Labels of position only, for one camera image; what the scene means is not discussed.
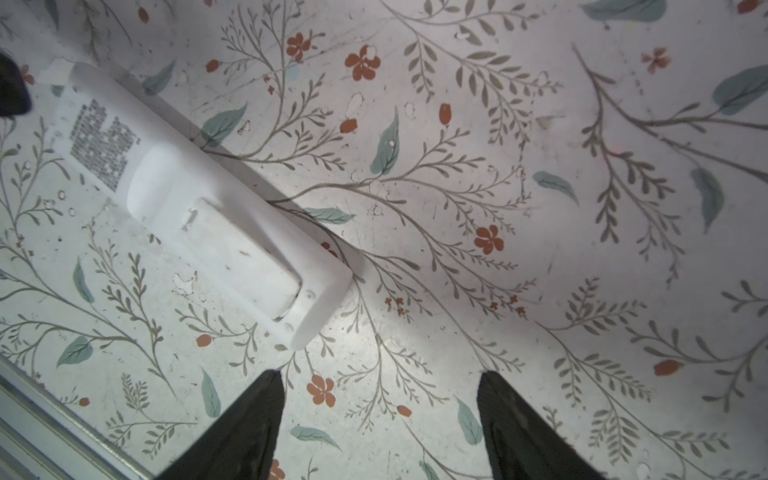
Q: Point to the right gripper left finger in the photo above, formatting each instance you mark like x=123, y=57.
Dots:
x=241, y=443

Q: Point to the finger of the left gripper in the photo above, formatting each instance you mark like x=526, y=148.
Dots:
x=14, y=96

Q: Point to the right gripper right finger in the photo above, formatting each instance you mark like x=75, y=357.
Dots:
x=519, y=443

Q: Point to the white remote control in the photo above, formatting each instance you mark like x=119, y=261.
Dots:
x=155, y=174

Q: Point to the white battery compartment cover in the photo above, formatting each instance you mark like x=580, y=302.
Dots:
x=238, y=260

